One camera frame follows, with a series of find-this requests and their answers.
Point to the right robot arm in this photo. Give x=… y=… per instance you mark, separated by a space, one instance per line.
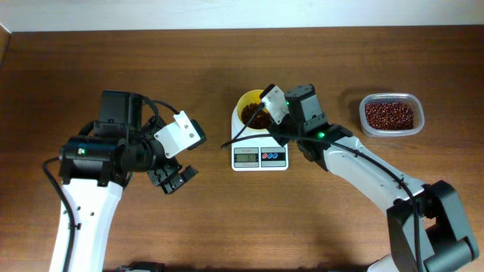
x=427 y=224

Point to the pale yellow plastic bowl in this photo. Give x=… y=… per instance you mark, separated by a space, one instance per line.
x=248 y=98

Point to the white digital kitchen scale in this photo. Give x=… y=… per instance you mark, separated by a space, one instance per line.
x=255 y=154

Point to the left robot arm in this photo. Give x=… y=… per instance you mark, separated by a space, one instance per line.
x=97 y=165

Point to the red adzuki beans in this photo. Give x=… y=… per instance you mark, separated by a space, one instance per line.
x=389 y=116

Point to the red beans in bowl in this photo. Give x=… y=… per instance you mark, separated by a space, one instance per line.
x=255 y=117

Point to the clear plastic food container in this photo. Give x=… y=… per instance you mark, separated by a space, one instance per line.
x=410 y=99

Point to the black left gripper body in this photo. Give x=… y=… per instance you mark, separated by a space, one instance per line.
x=161 y=176

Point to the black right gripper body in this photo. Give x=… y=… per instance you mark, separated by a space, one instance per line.
x=286 y=127

